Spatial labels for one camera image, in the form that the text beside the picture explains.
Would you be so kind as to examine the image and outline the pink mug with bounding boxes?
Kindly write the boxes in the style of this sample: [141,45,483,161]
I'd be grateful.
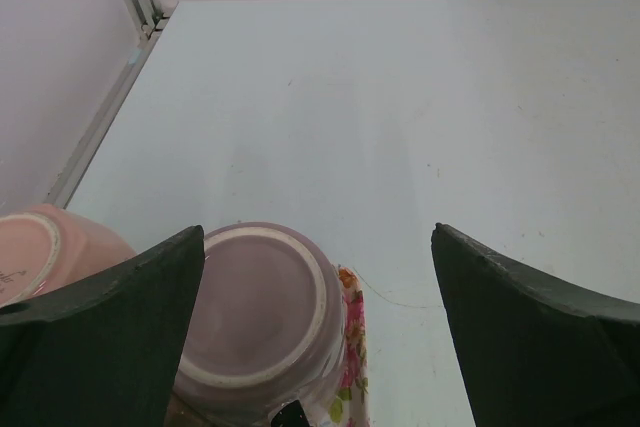
[1,204,136,307]

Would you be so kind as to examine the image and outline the floral tray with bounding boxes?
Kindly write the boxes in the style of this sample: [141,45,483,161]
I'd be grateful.
[304,265,370,426]

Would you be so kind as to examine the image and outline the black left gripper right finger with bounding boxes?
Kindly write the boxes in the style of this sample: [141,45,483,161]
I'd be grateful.
[431,224,639,426]

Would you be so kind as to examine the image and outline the aluminium frame post left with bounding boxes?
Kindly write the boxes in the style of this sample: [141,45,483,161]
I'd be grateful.
[46,0,172,208]

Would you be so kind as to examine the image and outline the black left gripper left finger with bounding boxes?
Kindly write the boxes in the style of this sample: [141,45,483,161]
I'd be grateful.
[1,226,204,426]

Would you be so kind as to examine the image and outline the purple mug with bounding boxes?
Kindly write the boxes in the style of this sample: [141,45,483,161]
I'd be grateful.
[174,222,347,426]

